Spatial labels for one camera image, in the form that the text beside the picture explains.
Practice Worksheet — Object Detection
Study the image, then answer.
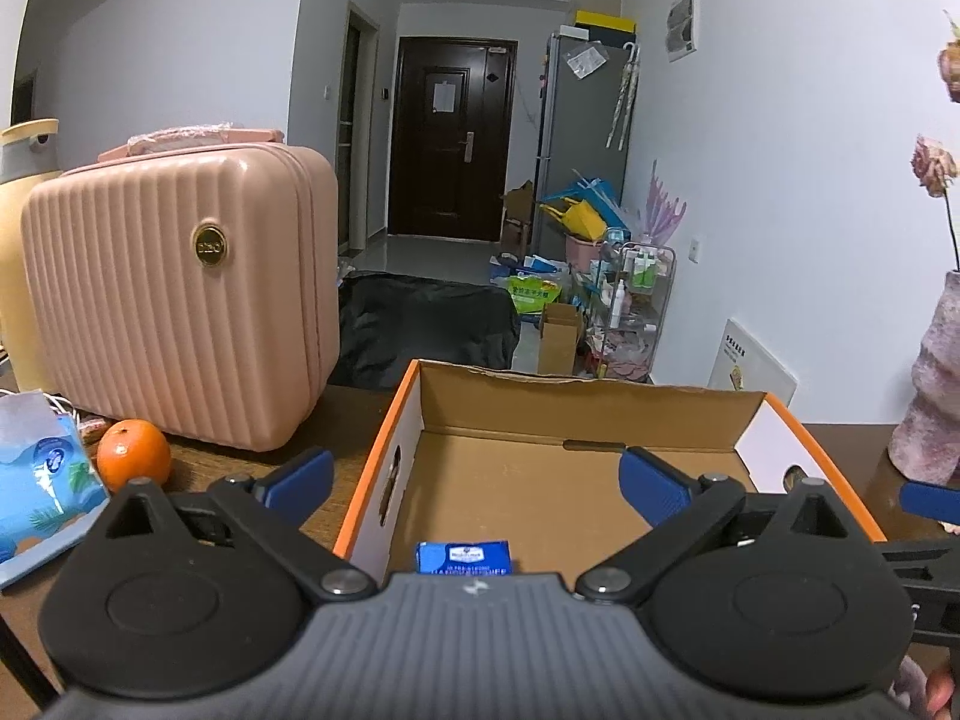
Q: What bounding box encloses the purple wall decoration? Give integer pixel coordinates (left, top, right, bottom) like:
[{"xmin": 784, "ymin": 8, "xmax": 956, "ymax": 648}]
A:
[{"xmin": 635, "ymin": 159, "xmax": 688, "ymax": 245}]

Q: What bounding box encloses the bunch of dried pink roses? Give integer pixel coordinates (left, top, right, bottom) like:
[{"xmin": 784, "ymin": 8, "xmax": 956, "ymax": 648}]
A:
[{"xmin": 910, "ymin": 11, "xmax": 960, "ymax": 275}]

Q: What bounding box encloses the orange-edged cardboard box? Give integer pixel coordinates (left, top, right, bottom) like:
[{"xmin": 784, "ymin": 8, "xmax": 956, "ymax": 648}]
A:
[{"xmin": 333, "ymin": 358, "xmax": 890, "ymax": 580}]

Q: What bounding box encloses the pink textured vase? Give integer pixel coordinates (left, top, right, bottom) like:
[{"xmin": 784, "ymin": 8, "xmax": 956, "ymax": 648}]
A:
[{"xmin": 888, "ymin": 268, "xmax": 960, "ymax": 485}]

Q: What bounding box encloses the white leaning board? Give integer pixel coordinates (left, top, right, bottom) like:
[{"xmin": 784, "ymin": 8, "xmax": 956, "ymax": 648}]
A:
[{"xmin": 709, "ymin": 319, "xmax": 798, "ymax": 413}]

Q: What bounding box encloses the person's right hand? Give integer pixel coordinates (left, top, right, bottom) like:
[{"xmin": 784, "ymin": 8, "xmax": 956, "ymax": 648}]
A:
[{"xmin": 927, "ymin": 663, "xmax": 956, "ymax": 716}]

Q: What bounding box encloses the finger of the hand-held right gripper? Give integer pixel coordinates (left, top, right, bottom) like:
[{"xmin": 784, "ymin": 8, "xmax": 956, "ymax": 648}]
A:
[
  {"xmin": 879, "ymin": 536, "xmax": 960, "ymax": 577},
  {"xmin": 898, "ymin": 480, "xmax": 960, "ymax": 527}
]

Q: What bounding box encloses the orange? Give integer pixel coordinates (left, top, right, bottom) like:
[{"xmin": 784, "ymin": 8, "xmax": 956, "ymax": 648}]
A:
[{"xmin": 96, "ymin": 418, "xmax": 173, "ymax": 496}]

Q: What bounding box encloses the pink bucket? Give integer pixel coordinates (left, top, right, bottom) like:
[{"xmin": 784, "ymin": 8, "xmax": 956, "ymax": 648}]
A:
[{"xmin": 564, "ymin": 232, "xmax": 609, "ymax": 275}]

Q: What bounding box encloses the yellow and black box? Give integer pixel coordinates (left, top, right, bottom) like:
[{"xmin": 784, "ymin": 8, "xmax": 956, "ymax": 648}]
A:
[{"xmin": 574, "ymin": 10, "xmax": 639, "ymax": 43}]

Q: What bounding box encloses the white cable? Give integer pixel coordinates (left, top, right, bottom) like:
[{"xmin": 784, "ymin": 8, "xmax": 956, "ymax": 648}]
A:
[{"xmin": 41, "ymin": 390, "xmax": 103, "ymax": 430}]

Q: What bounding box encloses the blue tissue pack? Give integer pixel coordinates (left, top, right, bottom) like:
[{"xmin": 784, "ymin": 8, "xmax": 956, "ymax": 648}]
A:
[{"xmin": 0, "ymin": 390, "xmax": 113, "ymax": 590}]

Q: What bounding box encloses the grey refrigerator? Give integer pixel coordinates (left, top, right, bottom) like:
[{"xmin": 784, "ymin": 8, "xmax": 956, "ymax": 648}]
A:
[{"xmin": 535, "ymin": 31, "xmax": 638, "ymax": 260}]

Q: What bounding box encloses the white wall electrical panel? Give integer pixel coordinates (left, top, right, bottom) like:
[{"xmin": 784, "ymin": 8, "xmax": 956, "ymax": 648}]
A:
[{"xmin": 665, "ymin": 0, "xmax": 703, "ymax": 63}]

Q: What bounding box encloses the yellow bag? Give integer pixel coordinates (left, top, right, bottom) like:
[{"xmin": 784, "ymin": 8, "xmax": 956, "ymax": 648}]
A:
[{"xmin": 540, "ymin": 196, "xmax": 608, "ymax": 241}]

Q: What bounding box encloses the pink ribbed suitcase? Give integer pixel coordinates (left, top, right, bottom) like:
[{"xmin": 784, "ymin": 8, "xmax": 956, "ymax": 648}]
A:
[{"xmin": 21, "ymin": 127, "xmax": 342, "ymax": 455}]

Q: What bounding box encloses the blue bag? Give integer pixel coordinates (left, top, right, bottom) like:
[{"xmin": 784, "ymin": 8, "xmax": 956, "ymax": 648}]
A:
[{"xmin": 574, "ymin": 176, "xmax": 635, "ymax": 233}]

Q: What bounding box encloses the brown cardboard box by door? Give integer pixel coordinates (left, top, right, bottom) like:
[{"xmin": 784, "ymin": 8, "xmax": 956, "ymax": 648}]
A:
[{"xmin": 500, "ymin": 181, "xmax": 536, "ymax": 256}]

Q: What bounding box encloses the wire storage cart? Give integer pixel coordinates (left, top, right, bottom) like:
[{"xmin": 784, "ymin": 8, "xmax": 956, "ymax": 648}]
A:
[{"xmin": 576, "ymin": 240, "xmax": 677, "ymax": 385}]

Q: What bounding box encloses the folded pale umbrella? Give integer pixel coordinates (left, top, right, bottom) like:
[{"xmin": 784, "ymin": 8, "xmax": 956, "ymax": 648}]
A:
[{"xmin": 605, "ymin": 45, "xmax": 643, "ymax": 153}]

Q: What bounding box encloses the black floor bag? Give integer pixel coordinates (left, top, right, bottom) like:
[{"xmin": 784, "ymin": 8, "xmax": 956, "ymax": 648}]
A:
[{"xmin": 330, "ymin": 270, "xmax": 523, "ymax": 391}]

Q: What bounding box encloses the grey side door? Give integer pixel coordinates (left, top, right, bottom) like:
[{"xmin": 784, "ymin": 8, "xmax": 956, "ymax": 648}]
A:
[{"xmin": 337, "ymin": 1, "xmax": 380, "ymax": 256}]

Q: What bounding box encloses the clear plastic pouch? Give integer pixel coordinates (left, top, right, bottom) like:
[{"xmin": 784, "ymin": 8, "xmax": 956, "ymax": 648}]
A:
[{"xmin": 564, "ymin": 41, "xmax": 611, "ymax": 80}]

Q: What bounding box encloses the small blue packet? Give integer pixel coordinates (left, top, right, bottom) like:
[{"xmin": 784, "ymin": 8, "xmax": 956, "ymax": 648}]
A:
[{"xmin": 415, "ymin": 540, "xmax": 515, "ymax": 577}]

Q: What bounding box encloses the green printed bag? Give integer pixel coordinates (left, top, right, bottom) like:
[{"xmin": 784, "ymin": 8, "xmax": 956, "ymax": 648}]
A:
[{"xmin": 508, "ymin": 275, "xmax": 564, "ymax": 317}]

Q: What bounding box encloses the dark brown entrance door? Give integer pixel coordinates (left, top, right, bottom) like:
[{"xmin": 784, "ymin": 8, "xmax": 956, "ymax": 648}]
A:
[{"xmin": 388, "ymin": 36, "xmax": 518, "ymax": 245}]

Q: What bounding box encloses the small open cardboard box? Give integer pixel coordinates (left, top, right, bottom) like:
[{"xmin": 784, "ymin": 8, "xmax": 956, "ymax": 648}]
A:
[{"xmin": 537, "ymin": 304, "xmax": 587, "ymax": 376}]

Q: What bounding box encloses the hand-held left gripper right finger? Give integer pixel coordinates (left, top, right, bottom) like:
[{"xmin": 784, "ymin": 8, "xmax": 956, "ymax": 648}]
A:
[{"xmin": 574, "ymin": 446, "xmax": 872, "ymax": 605}]

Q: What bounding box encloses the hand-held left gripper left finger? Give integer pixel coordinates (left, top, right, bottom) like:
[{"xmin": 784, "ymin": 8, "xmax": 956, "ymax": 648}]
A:
[{"xmin": 88, "ymin": 446, "xmax": 380, "ymax": 605}]

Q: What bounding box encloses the yellow water bottle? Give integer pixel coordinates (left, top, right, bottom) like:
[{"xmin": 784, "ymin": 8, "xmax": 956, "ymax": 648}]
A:
[{"xmin": 0, "ymin": 118, "xmax": 62, "ymax": 395}]

